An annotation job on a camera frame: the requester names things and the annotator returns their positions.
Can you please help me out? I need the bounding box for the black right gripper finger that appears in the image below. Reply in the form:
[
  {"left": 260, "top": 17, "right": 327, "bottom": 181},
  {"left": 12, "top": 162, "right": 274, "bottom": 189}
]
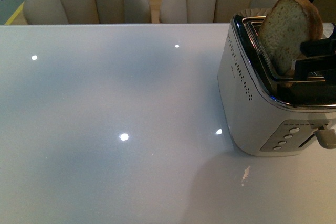
[{"left": 300, "top": 24, "right": 335, "bottom": 57}]

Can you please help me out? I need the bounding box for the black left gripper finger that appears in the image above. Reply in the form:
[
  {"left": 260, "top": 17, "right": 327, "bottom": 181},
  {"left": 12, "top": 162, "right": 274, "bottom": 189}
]
[{"left": 293, "top": 55, "right": 335, "bottom": 80}]

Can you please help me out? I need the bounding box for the bread slice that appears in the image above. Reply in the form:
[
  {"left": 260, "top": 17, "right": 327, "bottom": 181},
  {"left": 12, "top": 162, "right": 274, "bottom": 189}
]
[{"left": 258, "top": 0, "right": 323, "bottom": 76}]

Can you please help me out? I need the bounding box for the info card on table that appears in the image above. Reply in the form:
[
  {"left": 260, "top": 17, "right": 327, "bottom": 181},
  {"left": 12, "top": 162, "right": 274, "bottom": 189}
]
[{"left": 322, "top": 23, "right": 335, "bottom": 38}]

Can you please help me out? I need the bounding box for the white chrome two-slot toaster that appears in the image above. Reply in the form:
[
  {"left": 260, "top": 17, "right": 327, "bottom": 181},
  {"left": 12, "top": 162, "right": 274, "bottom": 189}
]
[{"left": 218, "top": 15, "right": 335, "bottom": 157}]

